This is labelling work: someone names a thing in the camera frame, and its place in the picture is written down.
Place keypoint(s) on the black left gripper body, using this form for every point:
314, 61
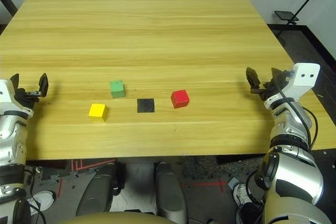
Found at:
25, 98

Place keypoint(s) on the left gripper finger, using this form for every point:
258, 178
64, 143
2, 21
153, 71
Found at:
44, 85
15, 79

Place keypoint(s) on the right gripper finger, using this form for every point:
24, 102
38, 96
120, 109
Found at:
253, 78
277, 73

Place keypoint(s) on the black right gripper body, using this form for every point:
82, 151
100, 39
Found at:
274, 87

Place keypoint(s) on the yellow wooden block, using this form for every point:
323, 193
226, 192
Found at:
97, 111

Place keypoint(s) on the green wooden block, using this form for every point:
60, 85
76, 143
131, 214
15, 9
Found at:
117, 89

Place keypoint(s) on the red wooden block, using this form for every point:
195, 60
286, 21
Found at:
180, 98

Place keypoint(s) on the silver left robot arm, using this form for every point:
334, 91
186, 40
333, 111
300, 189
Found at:
10, 140

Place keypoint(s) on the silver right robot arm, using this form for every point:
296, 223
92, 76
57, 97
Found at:
291, 176

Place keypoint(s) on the black flat plate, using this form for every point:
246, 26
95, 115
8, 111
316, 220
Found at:
286, 15

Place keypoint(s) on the black square table mark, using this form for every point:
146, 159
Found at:
146, 106

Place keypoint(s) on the white sneaker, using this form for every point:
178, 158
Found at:
240, 193
43, 200

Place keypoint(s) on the small grey floor box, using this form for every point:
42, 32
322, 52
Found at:
233, 183

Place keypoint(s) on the grey robot left thigh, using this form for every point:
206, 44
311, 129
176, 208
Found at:
99, 190

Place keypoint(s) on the grey robot thigh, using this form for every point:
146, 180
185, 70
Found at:
99, 190
170, 192

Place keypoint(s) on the grey robot right thigh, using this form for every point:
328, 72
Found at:
170, 192

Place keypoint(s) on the tan robot torso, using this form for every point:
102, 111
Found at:
110, 219

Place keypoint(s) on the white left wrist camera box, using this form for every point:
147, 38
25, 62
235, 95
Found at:
4, 90

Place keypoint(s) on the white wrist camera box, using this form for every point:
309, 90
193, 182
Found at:
4, 90
305, 75

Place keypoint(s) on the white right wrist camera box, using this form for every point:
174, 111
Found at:
305, 75

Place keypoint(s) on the black metal table frame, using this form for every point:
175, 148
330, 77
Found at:
9, 1

